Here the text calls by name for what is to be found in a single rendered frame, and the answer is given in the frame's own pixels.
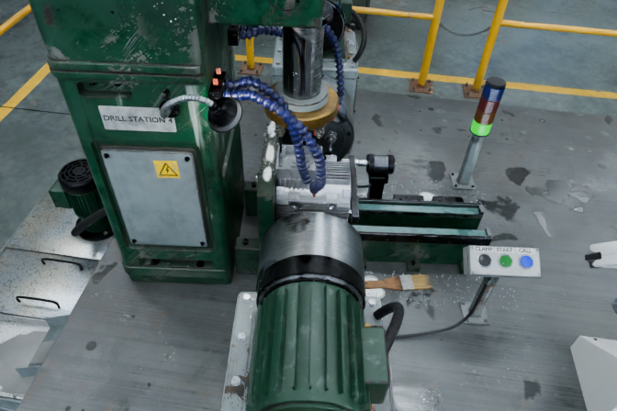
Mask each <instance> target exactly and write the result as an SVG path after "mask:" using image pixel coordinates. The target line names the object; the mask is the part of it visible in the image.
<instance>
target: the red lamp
mask: <svg viewBox="0 0 617 411"><path fill-rule="evenodd" d="M499 103H500V100H499V101H497V102H492V101H489V100H487V99H485V98H484V97H483V96H482V95H481V97H480V100H479V103H478V106H477V107H478V109H479V110H480V111H482V112H484V113H487V114H493V113H496V112H497V110H498V108H499Z"/></svg>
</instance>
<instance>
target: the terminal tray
mask: <svg viewBox="0 0 617 411"><path fill-rule="evenodd" d="M303 147H304V149H305V150H304V151H305V157H306V162H307V166H308V172H309V174H310V176H311V179H312V180H311V182H312V181H316V175H317V174H316V166H315V162H314V158H313V157H312V155H311V153H312V152H310V151H309V147H307V146H303ZM279 149H280V147H279V144H278V151H277V159H276V168H275V170H276V172H275V177H276V186H284V187H285V189H286V188H287V189H288V190H290V188H292V189H293V190H295V188H297V189H298V190H299V189H300V188H302V190H304V189H305V188H307V190H309V185H310V183H311V182H310V183H308V184H304V183H303V182H302V179H301V177H300V174H299V172H298V169H297V162H296V156H295V151H294V147H293V145H282V153H280V151H279ZM291 154H292V155H291ZM293 155H294V156H293ZM307 155H308V156H307ZM309 156H310V157H309ZM311 157H312V158H313V159H311ZM312 160H313V161H312ZM312 162H314V164H312ZM288 164H289V165H288ZM311 164H312V165H311Z"/></svg>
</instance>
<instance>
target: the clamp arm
mask: <svg viewBox="0 0 617 411"><path fill-rule="evenodd" d="M348 159H349V160H350V171H351V190H352V191H351V199H350V208H351V210H350V211H349V217H350V218H351V223H353V224H358V222H359V205H358V193H357V180H356V167H355V166H358V165H355V164H358V160H356V159H355V156H354V155H349V156H348Z"/></svg>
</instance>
